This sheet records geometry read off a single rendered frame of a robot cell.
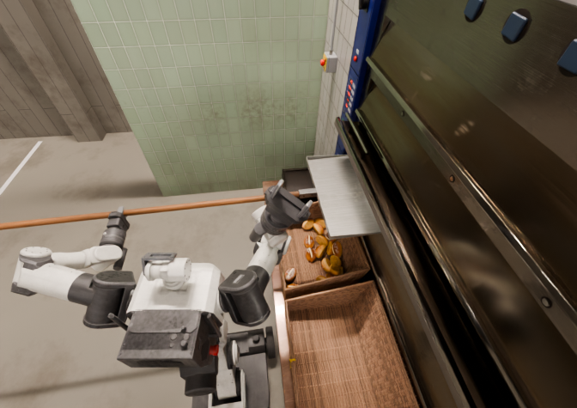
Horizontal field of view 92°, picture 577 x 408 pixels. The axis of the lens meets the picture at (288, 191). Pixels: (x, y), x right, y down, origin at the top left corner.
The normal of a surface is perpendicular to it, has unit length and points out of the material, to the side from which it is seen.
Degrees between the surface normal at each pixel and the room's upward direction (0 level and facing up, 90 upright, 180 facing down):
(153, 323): 1
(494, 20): 90
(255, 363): 0
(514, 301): 70
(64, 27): 90
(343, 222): 0
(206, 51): 90
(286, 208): 24
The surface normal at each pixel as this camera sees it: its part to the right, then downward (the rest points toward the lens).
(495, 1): -0.99, 0.09
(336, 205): 0.00, -0.68
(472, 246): -0.93, -0.15
